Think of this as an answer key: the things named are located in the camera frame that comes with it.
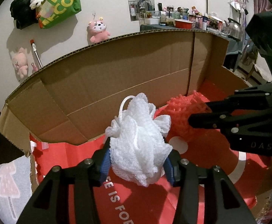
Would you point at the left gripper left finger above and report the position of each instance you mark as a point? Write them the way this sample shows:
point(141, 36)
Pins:
point(66, 195)

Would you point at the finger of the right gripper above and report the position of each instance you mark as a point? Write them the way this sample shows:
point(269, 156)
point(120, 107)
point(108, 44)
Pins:
point(254, 98)
point(250, 133)

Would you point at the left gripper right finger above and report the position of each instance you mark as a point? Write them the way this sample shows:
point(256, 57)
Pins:
point(222, 202)

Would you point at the red spiky ball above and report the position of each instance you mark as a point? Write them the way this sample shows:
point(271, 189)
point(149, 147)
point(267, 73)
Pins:
point(180, 108)

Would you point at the white mesh bath pouf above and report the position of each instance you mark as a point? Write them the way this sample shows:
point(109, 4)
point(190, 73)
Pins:
point(137, 146)

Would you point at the pink curtain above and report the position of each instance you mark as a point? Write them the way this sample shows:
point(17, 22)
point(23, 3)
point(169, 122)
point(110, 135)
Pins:
point(262, 6)

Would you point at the steel kettle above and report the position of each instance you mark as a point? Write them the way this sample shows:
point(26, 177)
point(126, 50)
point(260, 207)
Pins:
point(234, 29)

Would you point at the patterned grey table cloth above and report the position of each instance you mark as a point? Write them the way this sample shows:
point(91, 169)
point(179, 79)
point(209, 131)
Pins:
point(15, 188)

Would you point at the red bowl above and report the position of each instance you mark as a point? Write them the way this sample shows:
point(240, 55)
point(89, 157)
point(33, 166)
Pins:
point(183, 24)

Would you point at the red cardboard box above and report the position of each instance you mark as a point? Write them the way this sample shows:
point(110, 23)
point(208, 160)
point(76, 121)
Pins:
point(66, 106)

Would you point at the light pink plush toy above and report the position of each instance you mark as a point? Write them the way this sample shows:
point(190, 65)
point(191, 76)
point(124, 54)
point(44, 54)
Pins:
point(20, 63)

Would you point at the pink bear plush toy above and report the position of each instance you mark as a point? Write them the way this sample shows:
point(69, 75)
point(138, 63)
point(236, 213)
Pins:
point(98, 31)

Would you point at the small white plush toy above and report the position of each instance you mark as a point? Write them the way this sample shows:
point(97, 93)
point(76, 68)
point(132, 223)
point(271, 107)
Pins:
point(35, 3)

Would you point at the green tote bag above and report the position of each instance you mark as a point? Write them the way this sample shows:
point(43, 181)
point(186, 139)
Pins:
point(52, 12)

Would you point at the red-tipped mop handle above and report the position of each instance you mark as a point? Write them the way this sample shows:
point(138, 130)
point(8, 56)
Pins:
point(34, 49)

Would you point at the black bag on wall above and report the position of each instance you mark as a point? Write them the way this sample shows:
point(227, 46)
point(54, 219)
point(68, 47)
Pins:
point(22, 14)

